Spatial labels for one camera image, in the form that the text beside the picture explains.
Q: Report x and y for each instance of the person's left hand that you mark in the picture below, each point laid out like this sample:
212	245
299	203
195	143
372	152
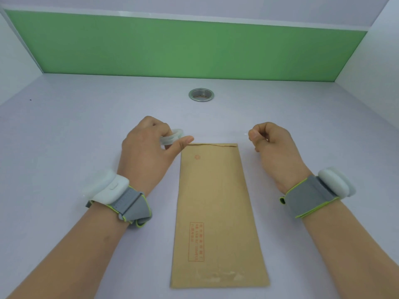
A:
140	152

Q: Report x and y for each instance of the person's right hand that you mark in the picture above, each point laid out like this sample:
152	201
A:
280	152

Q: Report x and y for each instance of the person's right thumb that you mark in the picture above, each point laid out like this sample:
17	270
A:
254	135

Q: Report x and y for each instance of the person's left thumb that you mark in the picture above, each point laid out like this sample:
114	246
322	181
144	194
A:
179	145

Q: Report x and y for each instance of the clear tape roll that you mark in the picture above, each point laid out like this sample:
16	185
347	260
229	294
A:
170	137

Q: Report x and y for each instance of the person's left forearm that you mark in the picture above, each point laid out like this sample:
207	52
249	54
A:
71	258

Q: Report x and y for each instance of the person's right forearm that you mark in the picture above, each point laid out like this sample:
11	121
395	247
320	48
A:
349	255

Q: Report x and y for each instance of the round metal desk grommet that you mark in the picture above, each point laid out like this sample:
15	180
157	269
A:
201	94

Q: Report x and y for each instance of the brown paper envelope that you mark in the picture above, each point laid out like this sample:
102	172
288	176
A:
215	214

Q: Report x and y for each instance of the grey wristband with white tracker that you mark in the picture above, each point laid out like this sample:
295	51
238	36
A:
124	202
311	196

